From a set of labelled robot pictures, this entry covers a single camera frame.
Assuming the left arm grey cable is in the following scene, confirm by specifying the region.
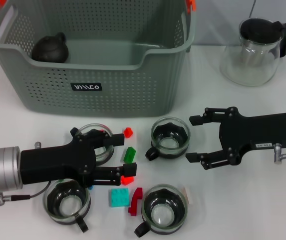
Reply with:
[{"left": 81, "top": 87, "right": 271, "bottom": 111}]
[{"left": 0, "top": 181, "right": 51, "bottom": 206}]

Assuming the teal flat toy plate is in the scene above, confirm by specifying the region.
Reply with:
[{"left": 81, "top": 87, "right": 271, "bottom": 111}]
[{"left": 109, "top": 187, "right": 130, "bottom": 208}]

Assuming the glass teacup with black base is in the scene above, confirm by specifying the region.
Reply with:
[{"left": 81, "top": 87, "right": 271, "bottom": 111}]
[
  {"left": 70, "top": 122, "right": 115, "bottom": 167},
  {"left": 134, "top": 184, "right": 189, "bottom": 238},
  {"left": 145, "top": 116, "right": 191, "bottom": 161},
  {"left": 42, "top": 178, "right": 91, "bottom": 233}
]

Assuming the right arm metal cable connector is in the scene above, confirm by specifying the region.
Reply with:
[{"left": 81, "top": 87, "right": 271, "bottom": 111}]
[{"left": 273, "top": 142, "right": 286, "bottom": 165}]

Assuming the dark red arch brick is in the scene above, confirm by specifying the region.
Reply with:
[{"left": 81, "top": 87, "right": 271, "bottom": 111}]
[{"left": 128, "top": 186, "right": 143, "bottom": 216}]

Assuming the dark clay teapot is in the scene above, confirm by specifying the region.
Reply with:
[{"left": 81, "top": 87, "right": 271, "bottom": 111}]
[{"left": 31, "top": 31, "right": 70, "bottom": 63}]

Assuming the red sloped toy brick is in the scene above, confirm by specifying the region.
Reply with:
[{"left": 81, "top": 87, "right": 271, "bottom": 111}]
[{"left": 120, "top": 174, "right": 135, "bottom": 186}]

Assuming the glass pitcher with black lid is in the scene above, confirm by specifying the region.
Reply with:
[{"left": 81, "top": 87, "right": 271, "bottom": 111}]
[{"left": 219, "top": 17, "right": 286, "bottom": 87}]

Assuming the grey-green perforated storage bin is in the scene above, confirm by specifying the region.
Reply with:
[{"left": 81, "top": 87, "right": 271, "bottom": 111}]
[{"left": 0, "top": 0, "right": 198, "bottom": 118}]

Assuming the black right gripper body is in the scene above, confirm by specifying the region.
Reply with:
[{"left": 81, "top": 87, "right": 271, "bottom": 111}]
[{"left": 219, "top": 107, "right": 286, "bottom": 166}]

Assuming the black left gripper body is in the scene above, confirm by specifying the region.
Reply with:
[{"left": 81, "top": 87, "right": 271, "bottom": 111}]
[{"left": 20, "top": 136, "right": 96, "bottom": 187}]

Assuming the translucent white toy brick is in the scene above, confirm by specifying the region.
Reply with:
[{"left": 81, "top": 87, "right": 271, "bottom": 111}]
[{"left": 181, "top": 186, "right": 191, "bottom": 205}]

